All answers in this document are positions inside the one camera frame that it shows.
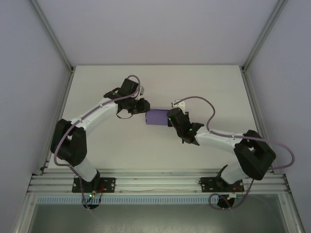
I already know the purple paper box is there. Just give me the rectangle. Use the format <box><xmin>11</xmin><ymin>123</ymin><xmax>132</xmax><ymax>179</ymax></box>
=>
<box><xmin>145</xmin><ymin>109</ymin><xmax>171</xmax><ymax>127</ymax></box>

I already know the steel sheet panel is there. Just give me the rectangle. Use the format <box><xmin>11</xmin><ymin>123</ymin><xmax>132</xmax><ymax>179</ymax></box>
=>
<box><xmin>24</xmin><ymin>194</ymin><xmax>292</xmax><ymax>233</ymax></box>

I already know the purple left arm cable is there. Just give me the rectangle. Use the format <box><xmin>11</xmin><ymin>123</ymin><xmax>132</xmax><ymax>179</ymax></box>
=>
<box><xmin>53</xmin><ymin>75</ymin><xmax>142</xmax><ymax>209</ymax></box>

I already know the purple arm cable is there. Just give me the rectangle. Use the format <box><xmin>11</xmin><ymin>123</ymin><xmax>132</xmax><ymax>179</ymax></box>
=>
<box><xmin>53</xmin><ymin>75</ymin><xmax>142</xmax><ymax>209</ymax></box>
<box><xmin>172</xmin><ymin>96</ymin><xmax>296</xmax><ymax>211</ymax></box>

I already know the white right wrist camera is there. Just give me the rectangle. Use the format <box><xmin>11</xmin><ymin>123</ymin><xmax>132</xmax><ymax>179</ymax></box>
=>
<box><xmin>171</xmin><ymin>100</ymin><xmax>187</xmax><ymax>113</ymax></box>

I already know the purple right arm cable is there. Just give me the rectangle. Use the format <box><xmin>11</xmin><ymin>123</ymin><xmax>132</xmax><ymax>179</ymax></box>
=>
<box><xmin>172</xmin><ymin>96</ymin><xmax>296</xmax><ymax>211</ymax></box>

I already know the thin black loop cable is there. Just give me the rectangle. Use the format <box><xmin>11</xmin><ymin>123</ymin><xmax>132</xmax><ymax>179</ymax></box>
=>
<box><xmin>115</xmin><ymin>108</ymin><xmax>134</xmax><ymax>120</ymax></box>

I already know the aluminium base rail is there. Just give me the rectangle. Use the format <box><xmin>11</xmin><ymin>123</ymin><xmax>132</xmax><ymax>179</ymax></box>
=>
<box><xmin>27</xmin><ymin>170</ymin><xmax>291</xmax><ymax>195</ymax></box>

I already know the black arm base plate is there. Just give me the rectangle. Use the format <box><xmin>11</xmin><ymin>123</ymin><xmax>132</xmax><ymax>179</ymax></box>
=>
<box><xmin>198</xmin><ymin>176</ymin><xmax>244</xmax><ymax>194</ymax></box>
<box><xmin>71</xmin><ymin>177</ymin><xmax>116</xmax><ymax>193</ymax></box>

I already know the aluminium side rail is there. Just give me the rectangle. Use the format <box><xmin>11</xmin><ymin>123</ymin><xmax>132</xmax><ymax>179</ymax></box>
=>
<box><xmin>38</xmin><ymin>67</ymin><xmax>75</xmax><ymax>176</ymax></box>
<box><xmin>240</xmin><ymin>67</ymin><xmax>277</xmax><ymax>175</ymax></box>

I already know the grey slotted cable duct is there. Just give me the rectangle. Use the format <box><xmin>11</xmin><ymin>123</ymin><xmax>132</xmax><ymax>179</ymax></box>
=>
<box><xmin>35</xmin><ymin>195</ymin><xmax>212</xmax><ymax>204</ymax></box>

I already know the aluminium frame post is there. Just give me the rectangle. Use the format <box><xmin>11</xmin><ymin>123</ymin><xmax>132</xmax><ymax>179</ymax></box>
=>
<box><xmin>241</xmin><ymin>0</ymin><xmax>289</xmax><ymax>72</ymax></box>
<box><xmin>278</xmin><ymin>173</ymin><xmax>306</xmax><ymax>233</ymax></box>
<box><xmin>29</xmin><ymin>0</ymin><xmax>75</xmax><ymax>72</ymax></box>
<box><xmin>13</xmin><ymin>194</ymin><xmax>37</xmax><ymax>233</ymax></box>

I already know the black round cable grommet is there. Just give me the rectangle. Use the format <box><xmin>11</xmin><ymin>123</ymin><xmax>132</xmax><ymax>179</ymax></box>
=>
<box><xmin>82</xmin><ymin>202</ymin><xmax>101</xmax><ymax>211</ymax></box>
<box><xmin>217</xmin><ymin>195</ymin><xmax>235</xmax><ymax>210</ymax></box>

